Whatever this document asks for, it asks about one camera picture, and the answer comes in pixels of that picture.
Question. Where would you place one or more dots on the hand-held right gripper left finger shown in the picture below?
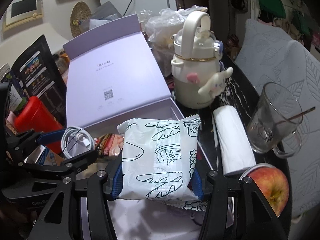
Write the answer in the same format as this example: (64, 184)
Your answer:
(117, 182)

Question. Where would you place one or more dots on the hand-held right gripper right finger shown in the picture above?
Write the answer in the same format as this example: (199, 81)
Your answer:
(198, 185)

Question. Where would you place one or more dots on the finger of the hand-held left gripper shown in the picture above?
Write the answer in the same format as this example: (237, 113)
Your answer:
(51, 135)
(80, 158)

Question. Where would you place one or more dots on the red brown snack packet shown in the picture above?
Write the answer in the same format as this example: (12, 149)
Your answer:
(110, 145)

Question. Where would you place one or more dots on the white bread print packet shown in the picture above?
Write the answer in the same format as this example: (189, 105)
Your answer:
(155, 155)

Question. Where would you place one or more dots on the purple gift box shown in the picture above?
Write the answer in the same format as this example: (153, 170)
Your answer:
(112, 67)

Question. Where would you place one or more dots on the blue white carton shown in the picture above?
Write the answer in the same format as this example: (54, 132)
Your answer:
(50, 157)

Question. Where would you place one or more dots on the red canister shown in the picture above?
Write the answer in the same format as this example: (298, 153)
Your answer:
(37, 115)

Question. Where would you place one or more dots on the white bowl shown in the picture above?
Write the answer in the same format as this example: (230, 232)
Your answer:
(250, 169)

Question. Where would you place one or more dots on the white paper roll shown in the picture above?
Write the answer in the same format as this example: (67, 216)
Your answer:
(232, 135)

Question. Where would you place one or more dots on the black printed bag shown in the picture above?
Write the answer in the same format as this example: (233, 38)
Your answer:
(37, 67)

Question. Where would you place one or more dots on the red apple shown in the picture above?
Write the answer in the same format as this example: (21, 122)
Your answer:
(272, 187)

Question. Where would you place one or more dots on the glass mug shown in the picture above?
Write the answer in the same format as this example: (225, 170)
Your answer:
(265, 120)

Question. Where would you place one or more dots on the cream water bottle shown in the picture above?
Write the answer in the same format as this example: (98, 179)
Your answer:
(190, 90)

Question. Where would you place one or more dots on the large grey pillow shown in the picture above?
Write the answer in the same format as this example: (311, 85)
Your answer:
(307, 155)

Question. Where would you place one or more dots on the woven straw fan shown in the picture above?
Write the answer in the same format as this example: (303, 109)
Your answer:
(80, 17)

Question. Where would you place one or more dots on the metal spoon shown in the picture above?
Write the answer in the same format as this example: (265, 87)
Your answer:
(300, 113)

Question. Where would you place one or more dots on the grey paper bag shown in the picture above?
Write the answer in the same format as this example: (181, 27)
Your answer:
(107, 15)

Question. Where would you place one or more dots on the small grey pillow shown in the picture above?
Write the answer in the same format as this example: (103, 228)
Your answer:
(262, 45)

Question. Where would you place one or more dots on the clear plastic bags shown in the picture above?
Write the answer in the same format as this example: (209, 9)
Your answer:
(162, 22)

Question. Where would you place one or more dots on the green tote bag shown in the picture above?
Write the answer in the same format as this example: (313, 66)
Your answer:
(270, 3)
(301, 22)

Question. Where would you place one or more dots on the cream wall panel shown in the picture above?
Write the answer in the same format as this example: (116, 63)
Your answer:
(22, 10)

